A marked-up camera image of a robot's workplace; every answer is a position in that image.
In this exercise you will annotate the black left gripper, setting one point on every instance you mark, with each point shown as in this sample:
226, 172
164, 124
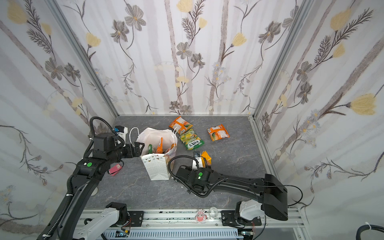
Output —
131, 154

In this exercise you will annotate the white cartoon paper bag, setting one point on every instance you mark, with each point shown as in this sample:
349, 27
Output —
156, 165

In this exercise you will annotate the orange chips packet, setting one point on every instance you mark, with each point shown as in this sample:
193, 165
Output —
159, 149

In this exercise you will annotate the green yellow candy packet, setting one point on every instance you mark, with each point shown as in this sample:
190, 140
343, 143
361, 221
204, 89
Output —
191, 140

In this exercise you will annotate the yellow mango snack bag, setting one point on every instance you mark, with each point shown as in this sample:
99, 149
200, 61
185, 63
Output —
206, 158

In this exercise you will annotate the green snack packet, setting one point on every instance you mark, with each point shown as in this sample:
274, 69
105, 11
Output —
150, 149

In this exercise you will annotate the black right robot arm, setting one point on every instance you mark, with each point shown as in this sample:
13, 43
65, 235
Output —
268, 192

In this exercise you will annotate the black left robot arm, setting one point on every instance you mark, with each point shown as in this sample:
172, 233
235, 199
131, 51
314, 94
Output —
104, 150

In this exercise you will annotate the pink eraser block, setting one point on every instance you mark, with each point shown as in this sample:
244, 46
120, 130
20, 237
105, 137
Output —
115, 169

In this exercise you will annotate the orange mango snack packet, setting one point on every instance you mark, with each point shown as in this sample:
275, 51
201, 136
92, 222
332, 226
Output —
180, 125

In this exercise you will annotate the orange white snack packet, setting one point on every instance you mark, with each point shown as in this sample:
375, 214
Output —
217, 133

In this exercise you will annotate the clear glass ornament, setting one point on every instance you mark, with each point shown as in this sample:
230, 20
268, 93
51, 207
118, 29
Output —
213, 213

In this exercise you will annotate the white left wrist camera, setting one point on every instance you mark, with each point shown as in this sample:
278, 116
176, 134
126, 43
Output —
121, 131

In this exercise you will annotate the white vented cable duct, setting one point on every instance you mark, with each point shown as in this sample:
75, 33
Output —
175, 234

